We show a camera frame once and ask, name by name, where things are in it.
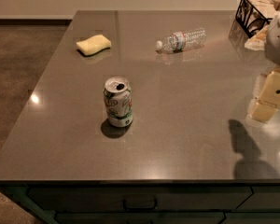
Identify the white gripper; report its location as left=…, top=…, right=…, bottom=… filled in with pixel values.
left=248, top=11, right=280, bottom=122

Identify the white green 7up can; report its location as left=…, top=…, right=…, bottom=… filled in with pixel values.
left=104, top=77, right=133, bottom=128

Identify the yellow sponge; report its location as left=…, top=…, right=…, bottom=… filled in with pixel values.
left=77, top=35, right=111, bottom=56

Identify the white paper napkin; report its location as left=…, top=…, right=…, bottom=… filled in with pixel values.
left=245, top=25, right=269, bottom=51

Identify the clear plastic water bottle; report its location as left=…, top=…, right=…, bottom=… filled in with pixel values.
left=156, top=28, right=206, bottom=53

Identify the dark drawer with handle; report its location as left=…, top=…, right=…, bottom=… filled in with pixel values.
left=28, top=186, right=252, bottom=213

